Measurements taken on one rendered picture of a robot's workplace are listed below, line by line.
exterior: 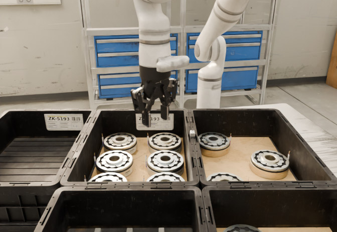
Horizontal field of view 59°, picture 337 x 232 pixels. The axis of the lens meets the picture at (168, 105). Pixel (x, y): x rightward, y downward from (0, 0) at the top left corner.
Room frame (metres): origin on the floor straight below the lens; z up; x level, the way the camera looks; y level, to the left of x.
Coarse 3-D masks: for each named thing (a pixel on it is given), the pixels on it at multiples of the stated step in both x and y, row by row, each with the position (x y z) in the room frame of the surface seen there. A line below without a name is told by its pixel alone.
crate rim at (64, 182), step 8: (96, 112) 0.88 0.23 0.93; (184, 112) 0.88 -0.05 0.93; (96, 120) 0.82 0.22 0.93; (88, 128) 0.77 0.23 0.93; (88, 136) 0.72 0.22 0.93; (80, 144) 0.68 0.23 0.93; (192, 144) 0.68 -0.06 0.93; (80, 152) 0.64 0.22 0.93; (192, 152) 0.64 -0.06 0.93; (72, 160) 0.60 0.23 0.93; (192, 160) 0.62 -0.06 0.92; (72, 168) 0.57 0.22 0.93; (192, 168) 0.57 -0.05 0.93; (64, 176) 0.54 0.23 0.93; (192, 176) 0.54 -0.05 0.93; (64, 184) 0.51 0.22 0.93; (72, 184) 0.51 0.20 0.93; (80, 184) 0.51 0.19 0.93; (88, 184) 0.51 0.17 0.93; (96, 184) 0.51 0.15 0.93; (104, 184) 0.51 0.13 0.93; (112, 184) 0.51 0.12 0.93; (120, 184) 0.51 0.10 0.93; (128, 184) 0.51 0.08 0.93; (136, 184) 0.51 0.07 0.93; (144, 184) 0.51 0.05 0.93; (152, 184) 0.51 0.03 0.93; (160, 184) 0.51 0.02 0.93; (168, 184) 0.51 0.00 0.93; (176, 184) 0.51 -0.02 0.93; (184, 184) 0.52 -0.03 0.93; (192, 184) 0.51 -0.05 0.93
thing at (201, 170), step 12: (204, 108) 0.91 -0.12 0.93; (216, 108) 0.91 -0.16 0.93; (228, 108) 0.91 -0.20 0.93; (240, 108) 0.91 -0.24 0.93; (252, 108) 0.91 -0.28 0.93; (264, 108) 0.91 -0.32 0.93; (192, 120) 0.82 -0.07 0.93; (312, 156) 0.62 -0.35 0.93; (324, 168) 0.57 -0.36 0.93; (204, 180) 0.53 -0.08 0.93; (336, 180) 0.53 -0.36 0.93
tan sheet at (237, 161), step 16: (240, 144) 0.85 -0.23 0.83; (256, 144) 0.85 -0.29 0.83; (272, 144) 0.85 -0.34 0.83; (208, 160) 0.75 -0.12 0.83; (224, 160) 0.75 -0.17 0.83; (240, 160) 0.75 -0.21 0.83; (208, 176) 0.68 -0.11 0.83; (240, 176) 0.68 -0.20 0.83; (256, 176) 0.68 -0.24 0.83; (288, 176) 0.68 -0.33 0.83
